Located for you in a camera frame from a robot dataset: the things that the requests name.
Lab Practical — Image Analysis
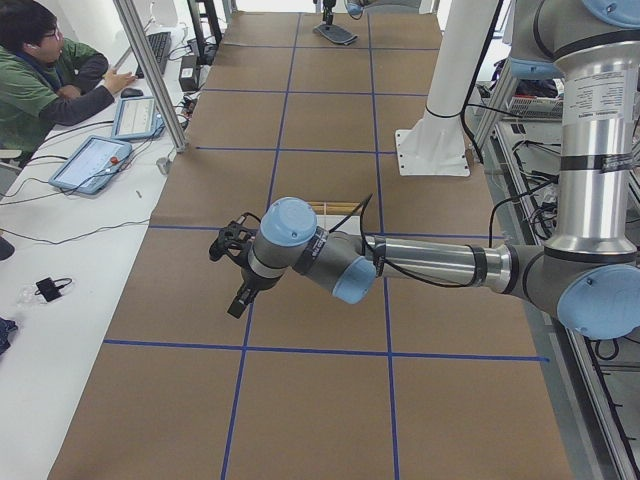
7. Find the teach pendant tablet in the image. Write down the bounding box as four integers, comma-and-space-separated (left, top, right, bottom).
48, 135, 133, 195
111, 96, 164, 140

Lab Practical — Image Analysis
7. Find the aluminium frame post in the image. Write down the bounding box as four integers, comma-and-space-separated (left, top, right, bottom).
113, 0, 187, 154

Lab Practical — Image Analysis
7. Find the near teach pendant tablet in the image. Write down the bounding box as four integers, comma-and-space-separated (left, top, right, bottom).
48, 135, 133, 195

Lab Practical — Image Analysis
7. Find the black keyboard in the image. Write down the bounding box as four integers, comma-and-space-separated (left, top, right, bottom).
146, 31, 172, 74

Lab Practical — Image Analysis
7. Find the small black adapter box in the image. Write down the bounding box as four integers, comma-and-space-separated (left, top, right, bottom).
35, 277, 73, 303

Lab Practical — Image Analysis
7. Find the person in green shirt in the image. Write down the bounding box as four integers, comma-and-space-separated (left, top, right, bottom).
1, 1, 137, 166

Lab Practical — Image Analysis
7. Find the black computer mouse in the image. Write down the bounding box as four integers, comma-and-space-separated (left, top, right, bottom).
120, 87, 144, 98

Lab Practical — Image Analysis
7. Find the wooden towel rack white base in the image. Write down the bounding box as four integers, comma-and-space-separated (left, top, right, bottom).
307, 201, 363, 216

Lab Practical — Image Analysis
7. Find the black power box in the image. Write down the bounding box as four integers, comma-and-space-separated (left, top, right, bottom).
178, 55, 201, 92

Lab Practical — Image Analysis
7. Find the grey blue towel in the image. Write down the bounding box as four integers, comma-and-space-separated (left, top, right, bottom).
313, 24, 358, 46

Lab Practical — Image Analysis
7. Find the white central pedestal column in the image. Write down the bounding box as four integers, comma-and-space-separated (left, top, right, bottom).
395, 0, 502, 177

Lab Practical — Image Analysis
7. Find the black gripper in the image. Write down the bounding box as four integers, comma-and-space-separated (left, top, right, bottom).
322, 0, 335, 24
227, 268, 282, 318

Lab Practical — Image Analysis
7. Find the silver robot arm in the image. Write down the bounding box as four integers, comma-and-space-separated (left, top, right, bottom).
314, 0, 439, 24
209, 1, 639, 339

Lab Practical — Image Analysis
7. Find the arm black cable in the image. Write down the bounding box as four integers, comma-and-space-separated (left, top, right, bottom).
324, 192, 561, 289

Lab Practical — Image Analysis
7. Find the far teach pendant tablet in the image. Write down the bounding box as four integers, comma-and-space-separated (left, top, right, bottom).
111, 96, 164, 140

